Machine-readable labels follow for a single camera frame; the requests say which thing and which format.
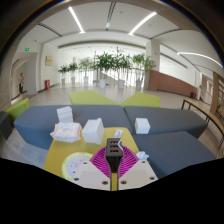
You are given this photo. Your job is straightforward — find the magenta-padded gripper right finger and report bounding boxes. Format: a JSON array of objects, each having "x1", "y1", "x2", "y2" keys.
[{"x1": 116, "y1": 148, "x2": 159, "y2": 191}]

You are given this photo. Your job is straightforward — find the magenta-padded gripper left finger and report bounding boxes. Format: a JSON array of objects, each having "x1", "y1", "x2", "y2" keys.
[{"x1": 70, "y1": 146, "x2": 116, "y2": 192}]

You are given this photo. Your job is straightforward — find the round yellow-green power strip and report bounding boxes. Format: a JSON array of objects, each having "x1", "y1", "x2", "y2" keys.
[{"x1": 61, "y1": 151, "x2": 94, "y2": 181}]

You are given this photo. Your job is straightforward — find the yellow upholstered ottoman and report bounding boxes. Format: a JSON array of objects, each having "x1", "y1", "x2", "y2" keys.
[{"x1": 43, "y1": 126, "x2": 141, "y2": 192}]

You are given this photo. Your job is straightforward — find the large grey sofa module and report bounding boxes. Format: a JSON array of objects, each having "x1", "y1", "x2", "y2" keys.
[{"x1": 131, "y1": 130, "x2": 218, "y2": 179}]

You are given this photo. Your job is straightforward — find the white tissue box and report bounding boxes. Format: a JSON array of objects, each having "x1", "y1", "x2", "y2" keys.
[{"x1": 81, "y1": 117, "x2": 105, "y2": 145}]

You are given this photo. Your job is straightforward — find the small white cube box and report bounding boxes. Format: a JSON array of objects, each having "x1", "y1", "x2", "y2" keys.
[{"x1": 134, "y1": 117, "x2": 151, "y2": 135}]

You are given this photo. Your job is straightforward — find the narrow grey sofa module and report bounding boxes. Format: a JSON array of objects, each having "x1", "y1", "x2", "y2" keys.
[{"x1": 123, "y1": 105, "x2": 208, "y2": 139}]

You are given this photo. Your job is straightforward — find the stacked white box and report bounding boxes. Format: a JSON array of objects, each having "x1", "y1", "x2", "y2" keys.
[{"x1": 55, "y1": 105, "x2": 74, "y2": 124}]

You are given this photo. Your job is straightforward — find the long grey sofa module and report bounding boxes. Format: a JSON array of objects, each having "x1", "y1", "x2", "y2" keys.
[{"x1": 13, "y1": 104, "x2": 134, "y2": 151}]

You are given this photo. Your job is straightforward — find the green upholstered ottoman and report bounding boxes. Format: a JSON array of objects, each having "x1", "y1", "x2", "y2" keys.
[
  {"x1": 120, "y1": 92, "x2": 162, "y2": 108},
  {"x1": 68, "y1": 89, "x2": 120, "y2": 106}
]

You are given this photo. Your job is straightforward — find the green bench seat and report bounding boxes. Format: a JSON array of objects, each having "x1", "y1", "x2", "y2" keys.
[{"x1": 3, "y1": 97, "x2": 30, "y2": 123}]

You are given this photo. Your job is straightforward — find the black cube ottoman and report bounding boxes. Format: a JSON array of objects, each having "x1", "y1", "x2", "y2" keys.
[{"x1": 0, "y1": 110, "x2": 14, "y2": 140}]

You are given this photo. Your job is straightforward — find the person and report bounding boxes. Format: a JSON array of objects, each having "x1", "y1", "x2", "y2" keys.
[{"x1": 17, "y1": 72, "x2": 26, "y2": 94}]

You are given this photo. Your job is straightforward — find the row of potted plants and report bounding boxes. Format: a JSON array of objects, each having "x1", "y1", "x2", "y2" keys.
[{"x1": 57, "y1": 46, "x2": 156, "y2": 90}]

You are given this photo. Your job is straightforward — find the ceiling strip lights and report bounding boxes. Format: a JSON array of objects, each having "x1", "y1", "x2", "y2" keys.
[{"x1": 67, "y1": 5, "x2": 224, "y2": 69}]

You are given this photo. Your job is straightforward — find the wooden bench with black frame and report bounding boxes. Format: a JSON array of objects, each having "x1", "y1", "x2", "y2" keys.
[{"x1": 180, "y1": 97, "x2": 224, "y2": 149}]

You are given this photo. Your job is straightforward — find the yellowish wall picture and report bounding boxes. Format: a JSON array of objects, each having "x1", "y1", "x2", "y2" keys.
[{"x1": 45, "y1": 55, "x2": 54, "y2": 67}]

